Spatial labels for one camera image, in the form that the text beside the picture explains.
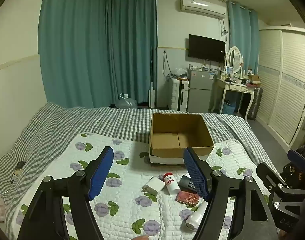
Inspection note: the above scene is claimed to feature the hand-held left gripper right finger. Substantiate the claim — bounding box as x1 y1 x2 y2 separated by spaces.
183 147 279 240

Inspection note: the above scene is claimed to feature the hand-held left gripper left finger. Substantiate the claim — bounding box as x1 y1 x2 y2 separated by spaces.
17 146 114 240

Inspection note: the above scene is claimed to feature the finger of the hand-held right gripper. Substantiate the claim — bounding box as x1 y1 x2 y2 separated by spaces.
256 162 305 219
287 149 305 173

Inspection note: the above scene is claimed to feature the black remote control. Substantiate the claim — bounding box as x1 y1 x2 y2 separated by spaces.
179 175 198 193

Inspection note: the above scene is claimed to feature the white charger adapter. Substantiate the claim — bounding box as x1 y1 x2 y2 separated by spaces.
142 177 166 195

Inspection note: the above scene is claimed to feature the white hair dryer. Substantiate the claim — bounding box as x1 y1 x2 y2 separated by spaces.
185 200 209 231

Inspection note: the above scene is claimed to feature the brown cardboard box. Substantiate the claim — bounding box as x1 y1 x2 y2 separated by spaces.
149 112 215 167

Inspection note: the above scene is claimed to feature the red patterned wallet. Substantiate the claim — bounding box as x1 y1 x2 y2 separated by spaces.
176 191 203 207

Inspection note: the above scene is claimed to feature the white pill bottle red cap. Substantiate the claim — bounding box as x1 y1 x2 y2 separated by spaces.
163 172 181 195

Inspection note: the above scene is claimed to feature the white floral quilt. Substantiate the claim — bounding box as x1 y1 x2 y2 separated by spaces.
11 132 288 240

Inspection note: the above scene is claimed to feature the grey checked bedsheet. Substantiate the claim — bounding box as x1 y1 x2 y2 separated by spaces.
0 102 258 230

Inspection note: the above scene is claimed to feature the dark suitcase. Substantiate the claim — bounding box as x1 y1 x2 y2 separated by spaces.
242 87 263 120

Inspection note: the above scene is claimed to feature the blue plastic basket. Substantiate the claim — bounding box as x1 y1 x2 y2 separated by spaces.
222 100 236 114

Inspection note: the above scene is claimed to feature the white louvred wardrobe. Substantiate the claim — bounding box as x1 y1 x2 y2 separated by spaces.
256 26 305 145

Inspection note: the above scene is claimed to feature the clear water jug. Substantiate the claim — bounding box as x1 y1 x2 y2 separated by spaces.
115 93 138 108

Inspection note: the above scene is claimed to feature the white suitcase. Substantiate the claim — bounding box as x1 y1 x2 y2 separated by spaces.
171 77 189 112

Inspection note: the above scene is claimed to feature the grey small fridge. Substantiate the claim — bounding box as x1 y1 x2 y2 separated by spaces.
187 68 215 113

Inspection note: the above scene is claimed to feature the white flat mop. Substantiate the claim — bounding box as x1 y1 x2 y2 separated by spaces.
149 44 155 108

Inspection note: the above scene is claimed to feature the white dressing table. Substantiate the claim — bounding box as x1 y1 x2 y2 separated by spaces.
209 77 258 120

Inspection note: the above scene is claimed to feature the clear plastic bag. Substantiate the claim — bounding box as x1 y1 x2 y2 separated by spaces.
173 67 188 78

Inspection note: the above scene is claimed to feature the white oval mirror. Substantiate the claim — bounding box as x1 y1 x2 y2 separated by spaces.
226 46 243 74

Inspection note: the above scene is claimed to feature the teal curtain beside mop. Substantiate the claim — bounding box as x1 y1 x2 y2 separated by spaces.
106 0 158 104

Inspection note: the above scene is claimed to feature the wide teal curtain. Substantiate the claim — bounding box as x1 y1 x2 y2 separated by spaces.
39 0 113 108

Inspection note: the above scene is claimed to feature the teal curtain beside wardrobe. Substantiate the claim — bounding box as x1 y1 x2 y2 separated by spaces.
227 1 260 75

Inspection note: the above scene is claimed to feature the white air conditioner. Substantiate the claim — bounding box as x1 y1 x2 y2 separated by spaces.
180 0 226 19

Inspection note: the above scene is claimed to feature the black wall cable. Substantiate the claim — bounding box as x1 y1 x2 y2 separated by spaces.
162 50 178 79

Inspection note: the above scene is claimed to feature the black wall television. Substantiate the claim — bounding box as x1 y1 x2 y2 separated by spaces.
188 34 226 62

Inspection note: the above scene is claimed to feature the black air conditioner cable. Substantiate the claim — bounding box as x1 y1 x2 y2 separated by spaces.
219 17 229 41

